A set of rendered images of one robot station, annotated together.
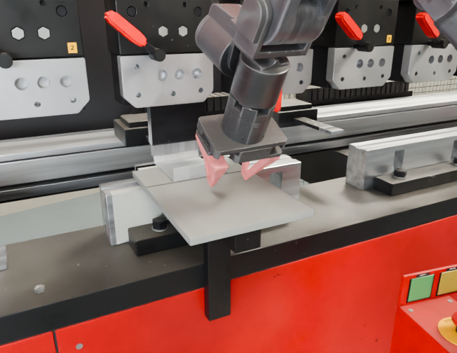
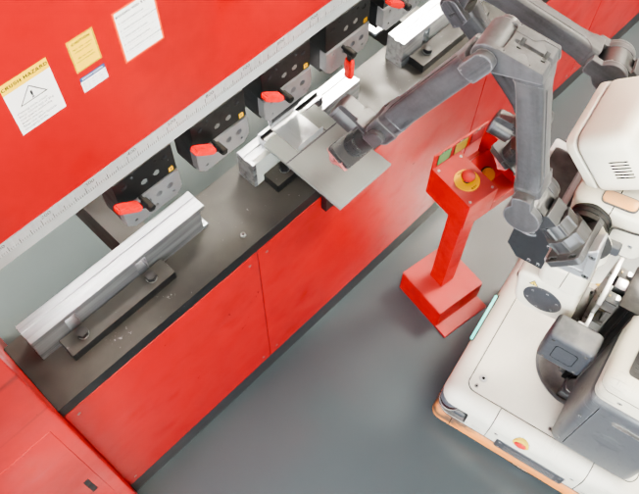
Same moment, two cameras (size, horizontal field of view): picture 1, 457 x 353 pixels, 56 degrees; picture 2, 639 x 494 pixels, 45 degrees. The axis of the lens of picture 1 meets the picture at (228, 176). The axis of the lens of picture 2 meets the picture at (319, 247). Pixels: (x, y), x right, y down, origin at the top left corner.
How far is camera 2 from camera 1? 1.43 m
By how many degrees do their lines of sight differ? 43
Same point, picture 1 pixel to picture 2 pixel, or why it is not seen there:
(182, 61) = (294, 82)
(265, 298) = not seen: hidden behind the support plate
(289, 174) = (352, 91)
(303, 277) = not seen: hidden behind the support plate
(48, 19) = (230, 110)
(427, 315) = (448, 172)
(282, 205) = (373, 163)
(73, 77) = (241, 127)
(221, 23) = (348, 115)
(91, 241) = (239, 186)
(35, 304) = (249, 245)
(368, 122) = not seen: outside the picture
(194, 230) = (338, 200)
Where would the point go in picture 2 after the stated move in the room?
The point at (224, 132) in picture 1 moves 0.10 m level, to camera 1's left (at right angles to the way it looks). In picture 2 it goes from (348, 152) to (306, 164)
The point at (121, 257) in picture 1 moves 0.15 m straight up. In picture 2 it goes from (269, 195) to (266, 162)
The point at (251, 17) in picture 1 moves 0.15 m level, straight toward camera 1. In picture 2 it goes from (375, 140) to (399, 199)
